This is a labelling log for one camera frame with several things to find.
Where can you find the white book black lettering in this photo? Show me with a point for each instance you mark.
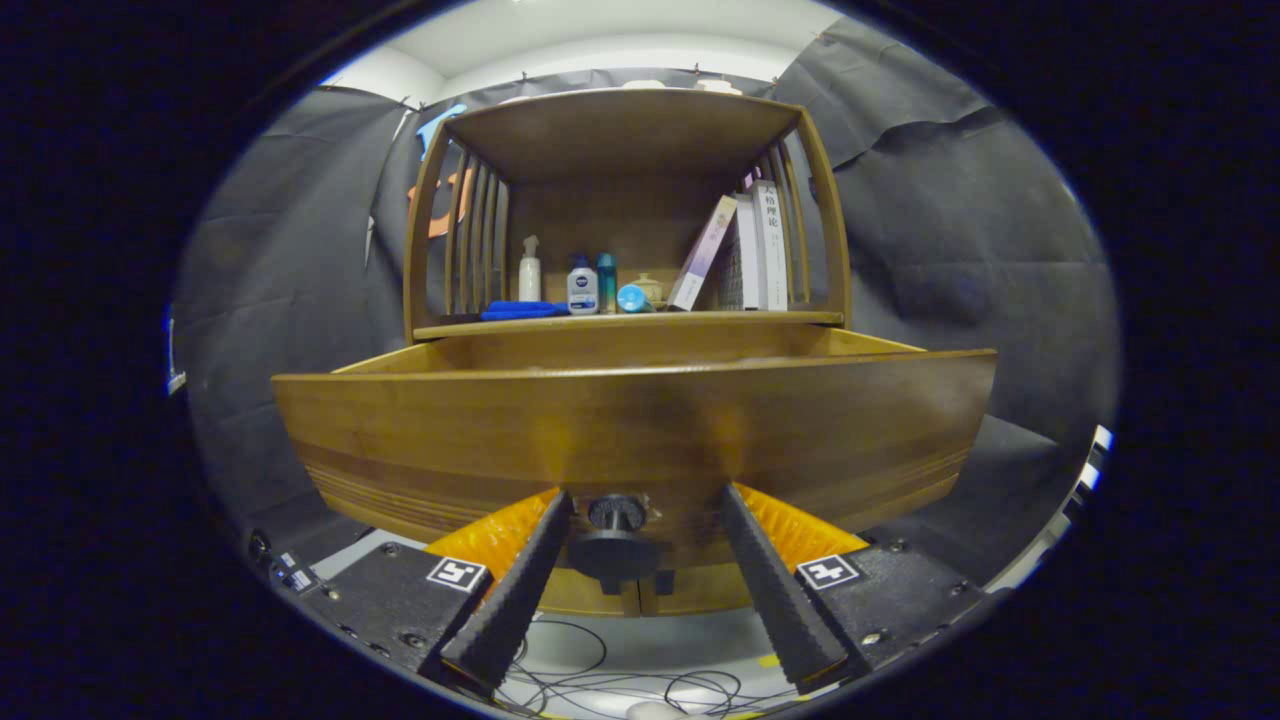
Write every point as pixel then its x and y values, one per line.
pixel 772 250

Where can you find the wooden drawer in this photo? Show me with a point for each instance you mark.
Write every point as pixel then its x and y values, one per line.
pixel 640 420

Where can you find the white pump bottle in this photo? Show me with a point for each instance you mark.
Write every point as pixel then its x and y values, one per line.
pixel 530 280

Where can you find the beige lidded teacup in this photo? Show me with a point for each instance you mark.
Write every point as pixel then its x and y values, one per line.
pixel 652 287

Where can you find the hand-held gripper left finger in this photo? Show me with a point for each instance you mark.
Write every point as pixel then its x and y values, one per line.
pixel 515 600

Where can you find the black drawer knob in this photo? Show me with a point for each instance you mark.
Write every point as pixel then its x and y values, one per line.
pixel 617 555

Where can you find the teal bottle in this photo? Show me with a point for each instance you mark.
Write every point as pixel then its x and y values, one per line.
pixel 607 280

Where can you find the white bottle blue cap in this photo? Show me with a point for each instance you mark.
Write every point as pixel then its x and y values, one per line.
pixel 582 290

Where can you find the blue white tube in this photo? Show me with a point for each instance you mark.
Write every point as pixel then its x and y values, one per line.
pixel 632 298

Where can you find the pink purple book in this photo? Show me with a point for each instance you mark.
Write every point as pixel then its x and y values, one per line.
pixel 702 255

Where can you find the plain white book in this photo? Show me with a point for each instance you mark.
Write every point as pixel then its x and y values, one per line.
pixel 748 250

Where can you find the black backdrop cloth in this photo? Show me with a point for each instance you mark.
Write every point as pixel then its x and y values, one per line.
pixel 280 300

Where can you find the blue folded cloth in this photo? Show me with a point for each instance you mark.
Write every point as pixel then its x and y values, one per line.
pixel 520 310

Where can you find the wooden cabinet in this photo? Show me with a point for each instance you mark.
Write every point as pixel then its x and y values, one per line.
pixel 620 130

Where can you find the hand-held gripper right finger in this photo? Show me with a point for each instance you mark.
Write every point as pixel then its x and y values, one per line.
pixel 775 600

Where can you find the wooden countertop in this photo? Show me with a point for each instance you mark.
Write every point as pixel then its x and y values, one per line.
pixel 650 318

